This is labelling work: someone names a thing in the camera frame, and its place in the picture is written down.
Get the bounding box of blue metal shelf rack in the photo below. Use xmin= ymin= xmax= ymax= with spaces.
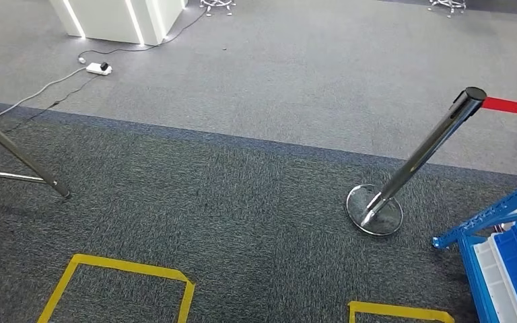
xmin=432 ymin=174 xmax=517 ymax=323

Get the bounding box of large steel workbench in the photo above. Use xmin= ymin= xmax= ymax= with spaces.
xmin=0 ymin=80 xmax=71 ymax=199

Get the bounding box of chrome barrier stanchion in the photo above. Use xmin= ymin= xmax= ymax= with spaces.
xmin=347 ymin=87 xmax=487 ymax=237

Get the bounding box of chrome star chair base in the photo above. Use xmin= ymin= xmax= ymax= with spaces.
xmin=427 ymin=0 xmax=468 ymax=19
xmin=199 ymin=0 xmax=238 ymax=17

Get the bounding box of white power strip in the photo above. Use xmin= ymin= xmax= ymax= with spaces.
xmin=85 ymin=62 xmax=113 ymax=76

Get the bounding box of yellow floor tape square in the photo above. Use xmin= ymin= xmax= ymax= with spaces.
xmin=348 ymin=301 xmax=456 ymax=323

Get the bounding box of white lit display stand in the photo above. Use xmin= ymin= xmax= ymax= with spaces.
xmin=48 ymin=0 xmax=189 ymax=46

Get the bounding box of red barrier belt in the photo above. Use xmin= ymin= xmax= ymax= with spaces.
xmin=481 ymin=96 xmax=517 ymax=119

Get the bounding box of white plastic bin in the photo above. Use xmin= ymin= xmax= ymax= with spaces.
xmin=473 ymin=235 xmax=517 ymax=323

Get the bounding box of black display stand cable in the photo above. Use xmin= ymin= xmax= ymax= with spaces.
xmin=77 ymin=7 xmax=209 ymax=59

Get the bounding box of thin black floor cable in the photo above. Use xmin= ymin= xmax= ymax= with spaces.
xmin=4 ymin=75 xmax=101 ymax=133

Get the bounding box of white floor cable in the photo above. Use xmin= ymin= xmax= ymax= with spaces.
xmin=0 ymin=67 xmax=88 ymax=122

